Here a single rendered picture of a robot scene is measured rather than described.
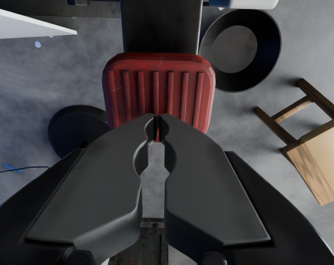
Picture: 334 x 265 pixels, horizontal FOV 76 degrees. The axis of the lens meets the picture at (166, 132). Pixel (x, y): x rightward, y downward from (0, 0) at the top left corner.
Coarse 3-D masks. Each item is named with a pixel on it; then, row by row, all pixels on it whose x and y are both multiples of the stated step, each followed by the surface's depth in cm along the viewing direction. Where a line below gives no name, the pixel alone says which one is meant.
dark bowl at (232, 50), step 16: (224, 16) 73; (240, 16) 75; (256, 16) 74; (208, 32) 75; (224, 32) 80; (240, 32) 80; (256, 32) 80; (272, 32) 76; (208, 48) 81; (224, 48) 83; (240, 48) 83; (256, 48) 83; (272, 48) 79; (224, 64) 87; (240, 64) 87; (256, 64) 85; (272, 64) 81; (224, 80) 87; (240, 80) 87; (256, 80) 84
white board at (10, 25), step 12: (0, 12) 44; (0, 24) 54; (12, 24) 54; (24, 24) 55; (36, 24) 56; (48, 24) 61; (0, 36) 75; (12, 36) 77; (24, 36) 79; (36, 36) 80
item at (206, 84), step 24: (120, 72) 12; (144, 72) 12; (168, 72) 12; (192, 72) 12; (120, 96) 13; (144, 96) 13; (168, 96) 13; (192, 96) 13; (120, 120) 14; (192, 120) 14
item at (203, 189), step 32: (160, 128) 11; (192, 128) 10; (192, 160) 8; (224, 160) 8; (192, 192) 7; (224, 192) 7; (192, 224) 6; (224, 224) 6; (256, 224) 6; (192, 256) 6
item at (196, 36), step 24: (120, 0) 15; (144, 0) 15; (168, 0) 15; (192, 0) 15; (144, 24) 16; (168, 24) 16; (192, 24) 16; (144, 48) 17; (168, 48) 17; (192, 48) 17
